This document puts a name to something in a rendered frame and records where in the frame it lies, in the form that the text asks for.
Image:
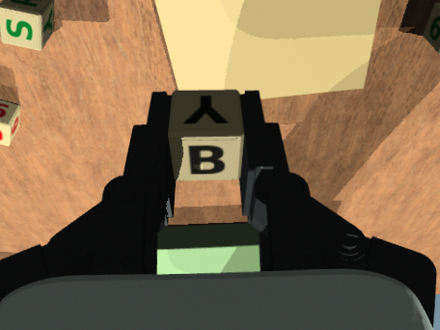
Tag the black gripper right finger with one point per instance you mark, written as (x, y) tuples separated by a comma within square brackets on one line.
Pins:
[(299, 226)]

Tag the beige flat mat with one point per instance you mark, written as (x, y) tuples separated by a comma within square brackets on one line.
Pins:
[(279, 47)]

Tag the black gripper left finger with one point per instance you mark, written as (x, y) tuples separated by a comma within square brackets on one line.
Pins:
[(113, 232)]

